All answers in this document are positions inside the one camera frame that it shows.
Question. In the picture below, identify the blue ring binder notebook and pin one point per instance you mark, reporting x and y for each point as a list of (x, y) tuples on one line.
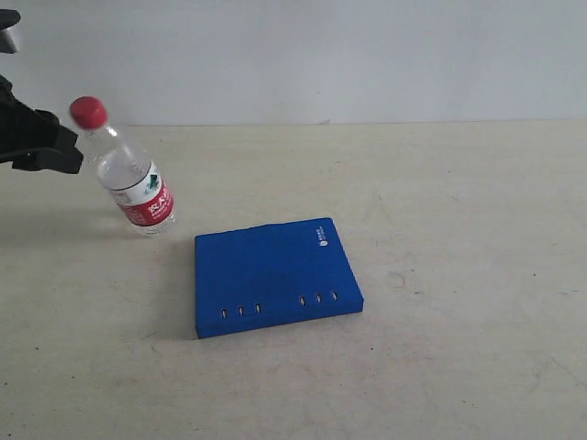
[(270, 275)]

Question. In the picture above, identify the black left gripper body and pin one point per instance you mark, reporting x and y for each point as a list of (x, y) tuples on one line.
[(14, 122)]

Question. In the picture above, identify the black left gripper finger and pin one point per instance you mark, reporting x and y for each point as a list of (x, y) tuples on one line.
[(45, 130), (47, 159)]

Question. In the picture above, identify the clear bottle red cap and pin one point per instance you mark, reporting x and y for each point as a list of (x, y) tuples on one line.
[(124, 168)]

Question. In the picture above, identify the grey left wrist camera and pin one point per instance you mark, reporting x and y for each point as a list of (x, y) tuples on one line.
[(9, 36)]

